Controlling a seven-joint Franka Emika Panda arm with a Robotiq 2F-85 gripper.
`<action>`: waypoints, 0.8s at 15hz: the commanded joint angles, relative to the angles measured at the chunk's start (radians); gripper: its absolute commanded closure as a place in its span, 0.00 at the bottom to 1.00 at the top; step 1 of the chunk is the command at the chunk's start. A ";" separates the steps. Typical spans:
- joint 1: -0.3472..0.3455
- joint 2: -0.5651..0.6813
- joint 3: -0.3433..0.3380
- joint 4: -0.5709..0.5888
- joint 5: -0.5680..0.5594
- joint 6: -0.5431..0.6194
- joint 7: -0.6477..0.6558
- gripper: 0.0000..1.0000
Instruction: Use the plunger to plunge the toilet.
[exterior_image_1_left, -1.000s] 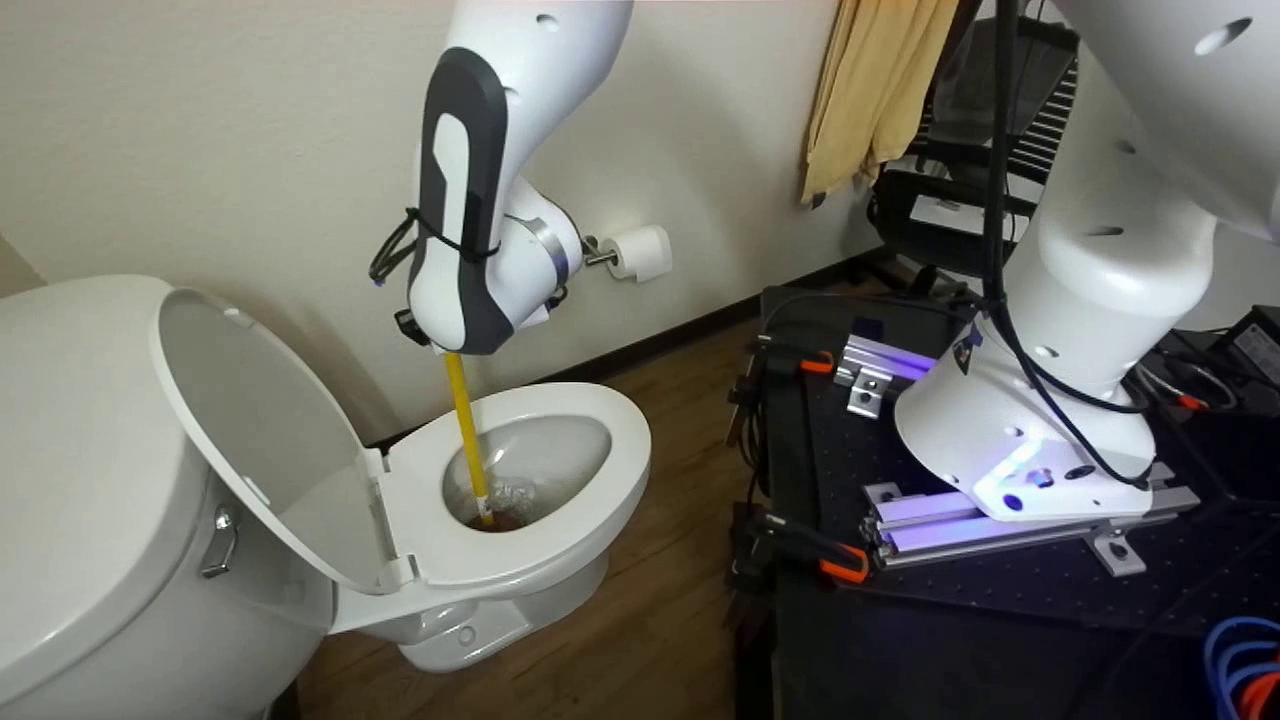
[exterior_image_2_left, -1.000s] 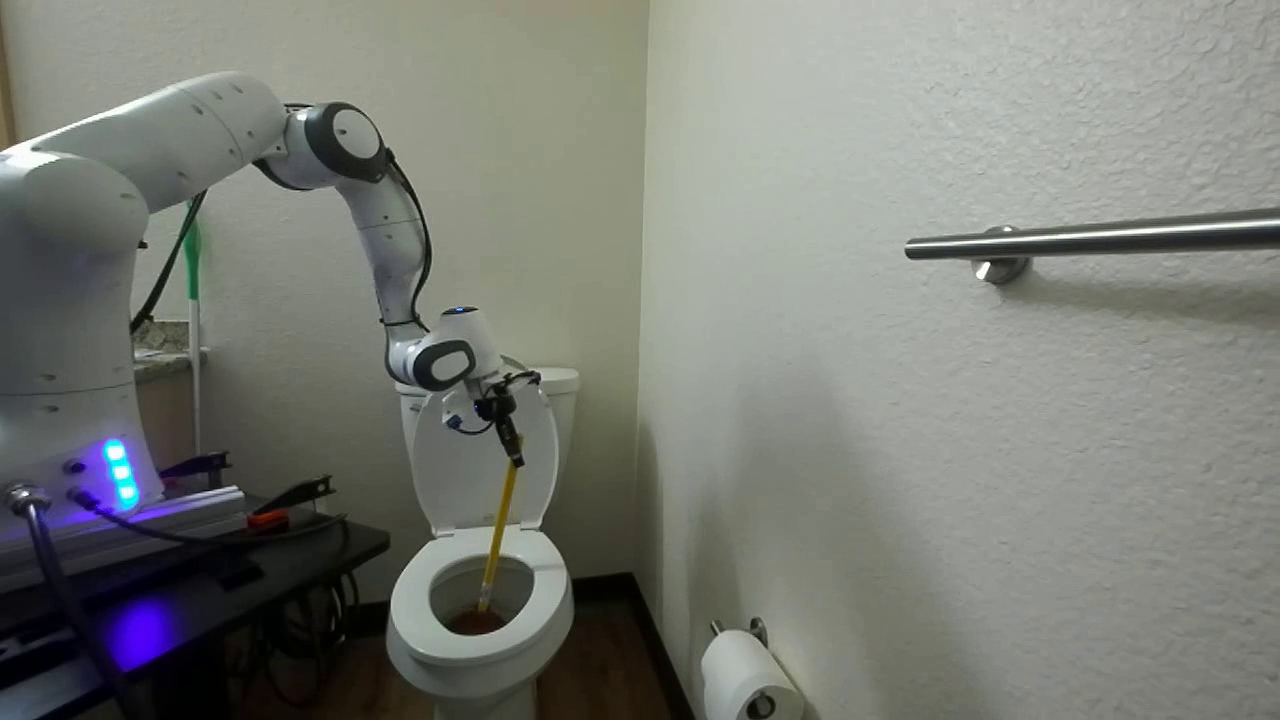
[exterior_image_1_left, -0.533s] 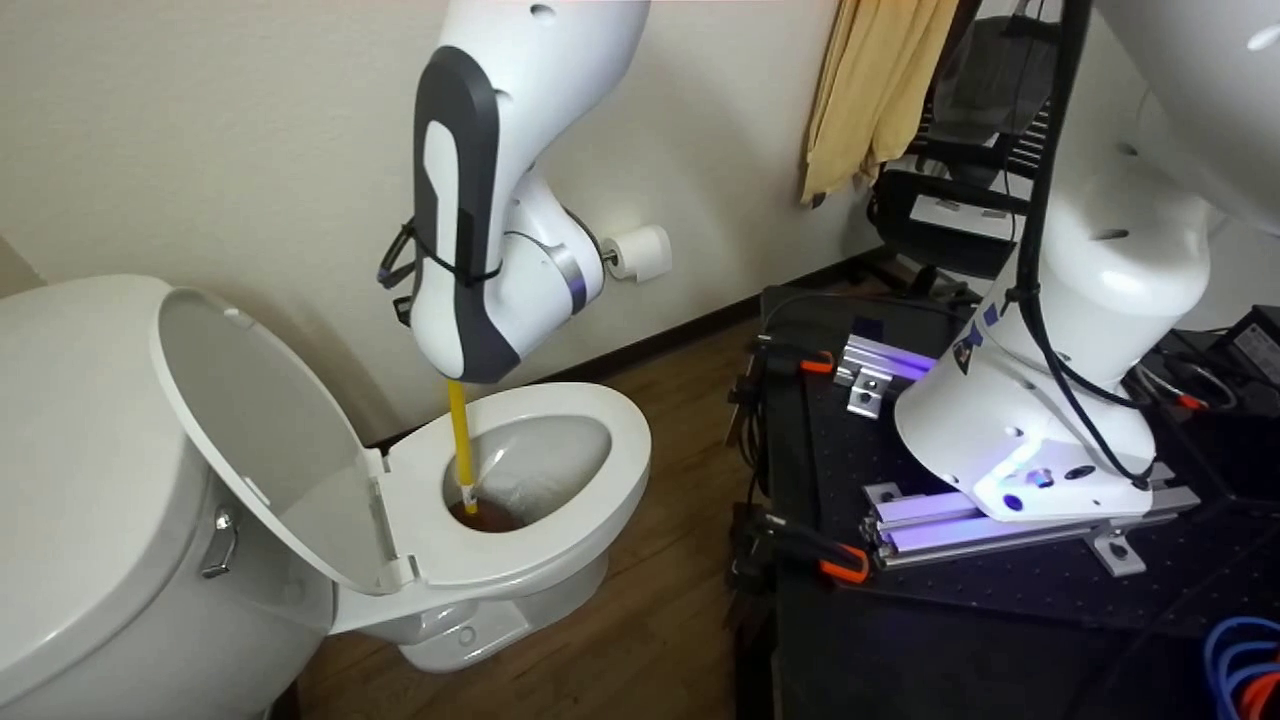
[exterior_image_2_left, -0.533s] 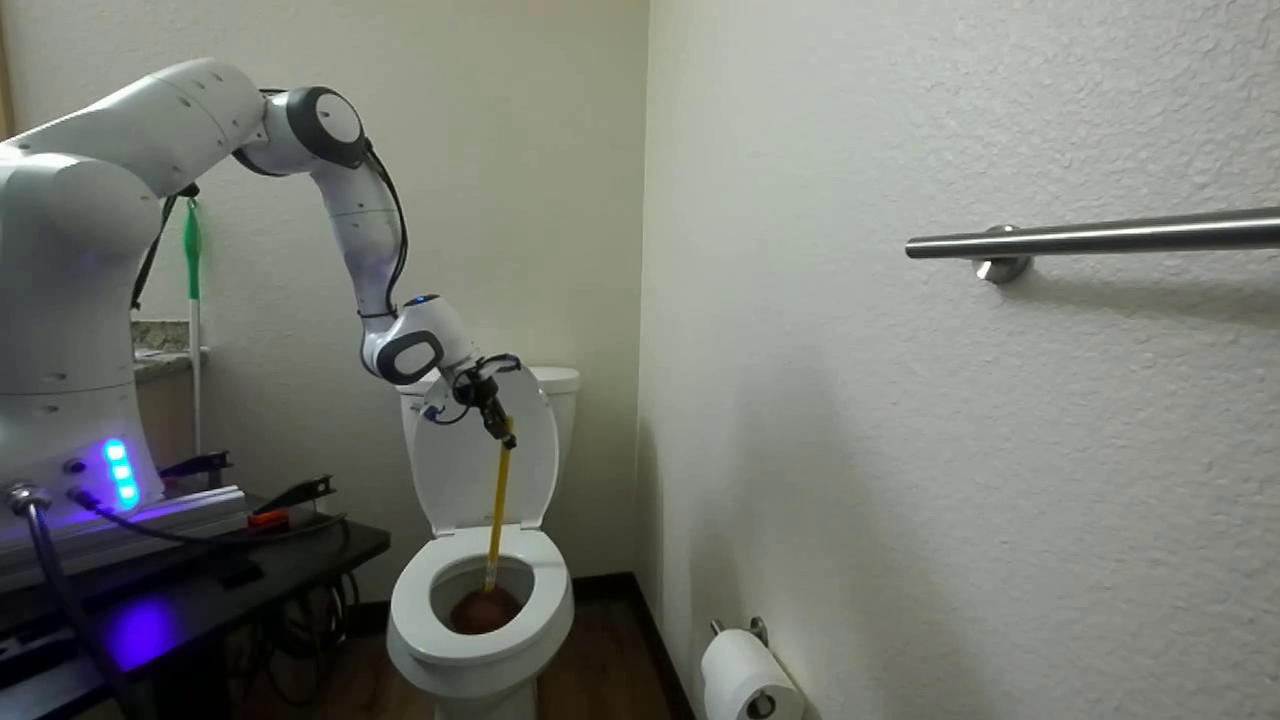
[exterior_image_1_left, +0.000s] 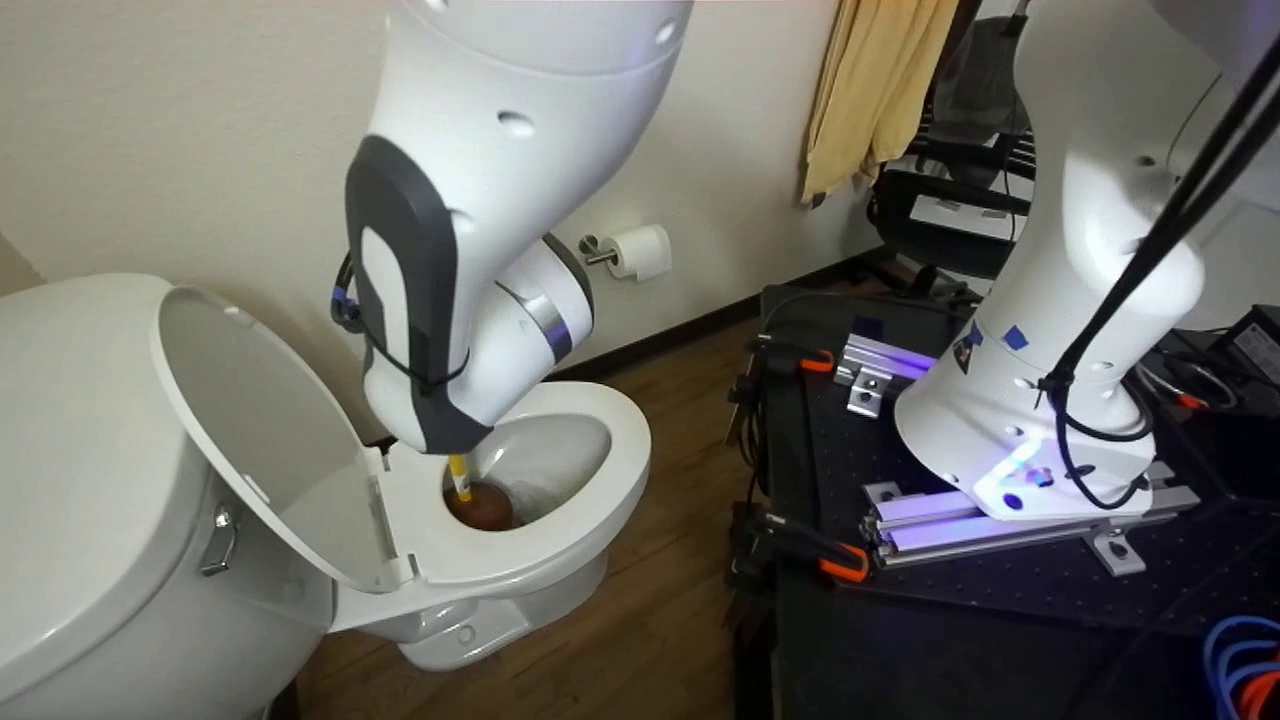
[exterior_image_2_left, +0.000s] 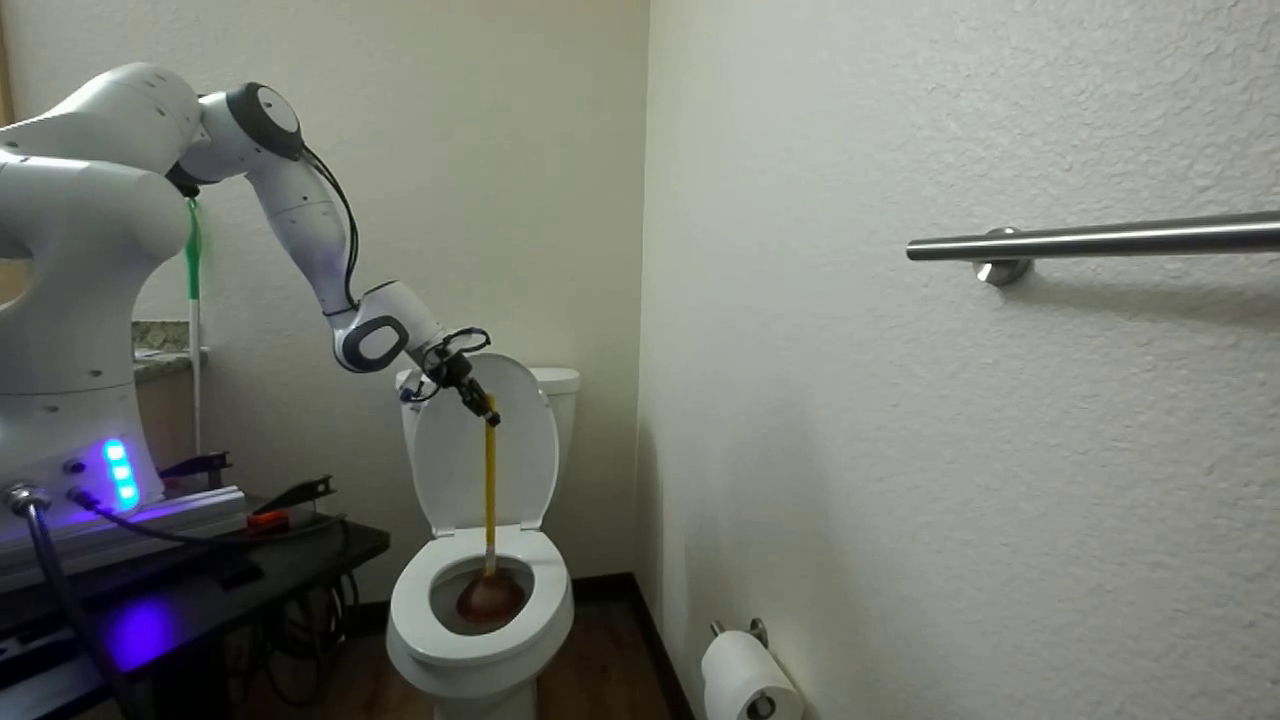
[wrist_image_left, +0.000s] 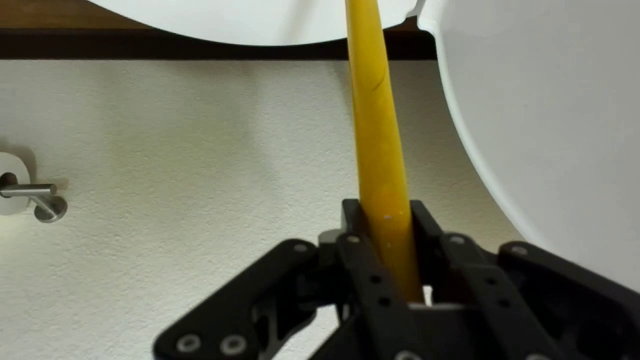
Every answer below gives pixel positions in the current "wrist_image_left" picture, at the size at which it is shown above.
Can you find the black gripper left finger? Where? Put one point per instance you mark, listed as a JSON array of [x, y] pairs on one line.
[[266, 292]]

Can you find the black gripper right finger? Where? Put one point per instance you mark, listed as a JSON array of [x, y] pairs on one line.
[[533, 300]]

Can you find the yellow toilet brush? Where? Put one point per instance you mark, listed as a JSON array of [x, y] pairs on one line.
[[377, 133]]

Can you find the white toilet lid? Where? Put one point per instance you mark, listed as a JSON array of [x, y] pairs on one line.
[[566, 121]]

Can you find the white toilet paper roll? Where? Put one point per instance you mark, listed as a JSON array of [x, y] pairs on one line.
[[12, 162]]

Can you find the white round plate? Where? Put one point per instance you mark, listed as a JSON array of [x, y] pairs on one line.
[[252, 20]]

